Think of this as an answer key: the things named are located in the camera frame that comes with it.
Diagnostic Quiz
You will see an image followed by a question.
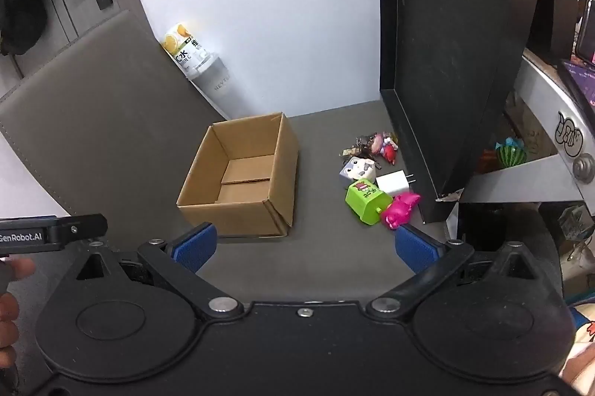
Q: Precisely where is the grey cube face toy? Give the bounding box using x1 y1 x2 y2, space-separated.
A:
338 156 376 185

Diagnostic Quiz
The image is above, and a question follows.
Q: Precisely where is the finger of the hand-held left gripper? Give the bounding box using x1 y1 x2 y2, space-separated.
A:
0 214 109 245

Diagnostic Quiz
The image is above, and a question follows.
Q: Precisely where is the black key bundle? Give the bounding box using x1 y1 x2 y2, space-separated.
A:
341 135 373 159

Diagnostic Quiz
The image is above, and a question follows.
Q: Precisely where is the brown cardboard box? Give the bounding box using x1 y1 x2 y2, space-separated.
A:
177 112 299 239

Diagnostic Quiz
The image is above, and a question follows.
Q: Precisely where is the silver stand with sticker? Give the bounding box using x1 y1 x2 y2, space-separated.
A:
460 49 595 204

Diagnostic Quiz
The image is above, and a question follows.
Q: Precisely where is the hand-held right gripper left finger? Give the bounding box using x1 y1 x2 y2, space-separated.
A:
65 223 245 321

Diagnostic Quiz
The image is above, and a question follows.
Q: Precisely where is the pink bear toy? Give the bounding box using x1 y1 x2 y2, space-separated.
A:
380 191 421 231

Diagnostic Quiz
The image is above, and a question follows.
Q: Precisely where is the person's left hand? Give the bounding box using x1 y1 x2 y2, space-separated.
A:
0 259 37 349

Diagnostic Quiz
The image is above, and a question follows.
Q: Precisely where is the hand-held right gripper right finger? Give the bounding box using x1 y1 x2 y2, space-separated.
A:
367 224 547 317

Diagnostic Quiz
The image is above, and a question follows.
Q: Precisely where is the watermelon toy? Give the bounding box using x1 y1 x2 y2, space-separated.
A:
495 137 528 169

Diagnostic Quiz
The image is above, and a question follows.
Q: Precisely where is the black upright tray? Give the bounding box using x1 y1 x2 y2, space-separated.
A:
377 0 550 224

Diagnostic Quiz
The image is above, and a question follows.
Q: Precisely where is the cartoon printed cloth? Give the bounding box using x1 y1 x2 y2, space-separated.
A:
558 300 595 394

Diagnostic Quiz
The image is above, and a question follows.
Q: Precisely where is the pink doll keychain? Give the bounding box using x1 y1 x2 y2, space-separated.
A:
372 131 399 150

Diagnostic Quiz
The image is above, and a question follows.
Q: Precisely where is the white charger plug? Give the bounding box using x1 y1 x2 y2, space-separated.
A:
376 173 416 197

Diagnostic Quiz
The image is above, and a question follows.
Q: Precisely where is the purple printed box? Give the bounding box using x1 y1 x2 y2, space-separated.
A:
558 58 595 108

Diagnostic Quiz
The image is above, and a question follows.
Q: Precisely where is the lemon label bottle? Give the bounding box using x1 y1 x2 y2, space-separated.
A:
162 23 210 78

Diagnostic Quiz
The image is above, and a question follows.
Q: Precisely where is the green block toy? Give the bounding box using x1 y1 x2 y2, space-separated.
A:
345 179 393 226

